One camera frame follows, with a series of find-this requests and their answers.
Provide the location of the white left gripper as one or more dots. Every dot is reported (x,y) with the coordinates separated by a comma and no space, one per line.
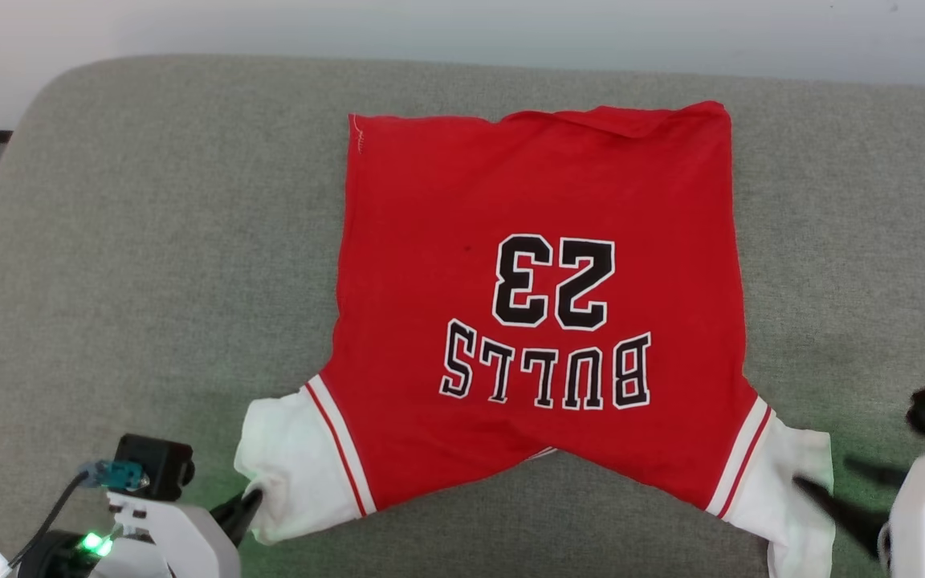
(181,546)

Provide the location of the red Bulls jersey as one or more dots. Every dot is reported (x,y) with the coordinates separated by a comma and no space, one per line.
(511,201)

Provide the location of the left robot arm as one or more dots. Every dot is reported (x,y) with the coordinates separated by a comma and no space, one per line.
(53,560)

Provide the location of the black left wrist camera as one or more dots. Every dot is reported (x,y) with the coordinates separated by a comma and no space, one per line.
(153,461)

